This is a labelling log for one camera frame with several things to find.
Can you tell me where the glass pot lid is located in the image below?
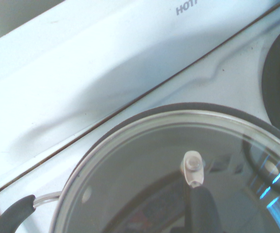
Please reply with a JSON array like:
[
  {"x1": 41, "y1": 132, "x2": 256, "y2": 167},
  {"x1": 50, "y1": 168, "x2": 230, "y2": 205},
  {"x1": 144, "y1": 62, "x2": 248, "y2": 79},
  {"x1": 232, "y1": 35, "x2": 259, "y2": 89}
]
[{"x1": 48, "y1": 113, "x2": 280, "y2": 233}]

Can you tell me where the white electric stove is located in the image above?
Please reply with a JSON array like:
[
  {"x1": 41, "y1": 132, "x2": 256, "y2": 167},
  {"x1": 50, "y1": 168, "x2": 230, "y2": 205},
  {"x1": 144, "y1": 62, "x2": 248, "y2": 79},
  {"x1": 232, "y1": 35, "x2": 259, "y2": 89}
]
[{"x1": 0, "y1": 0, "x2": 280, "y2": 233}]

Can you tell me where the small black coil burner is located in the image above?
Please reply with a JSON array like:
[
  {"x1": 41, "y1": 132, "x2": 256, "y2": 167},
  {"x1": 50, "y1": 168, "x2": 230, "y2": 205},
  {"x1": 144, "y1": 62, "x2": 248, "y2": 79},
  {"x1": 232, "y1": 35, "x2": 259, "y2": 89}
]
[{"x1": 261, "y1": 22, "x2": 280, "y2": 132}]

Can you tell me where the black cooking pot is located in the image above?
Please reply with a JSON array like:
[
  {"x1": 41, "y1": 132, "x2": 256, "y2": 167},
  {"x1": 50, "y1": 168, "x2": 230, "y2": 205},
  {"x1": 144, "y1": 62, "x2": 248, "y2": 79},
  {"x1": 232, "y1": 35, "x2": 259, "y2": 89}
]
[{"x1": 0, "y1": 102, "x2": 280, "y2": 233}]

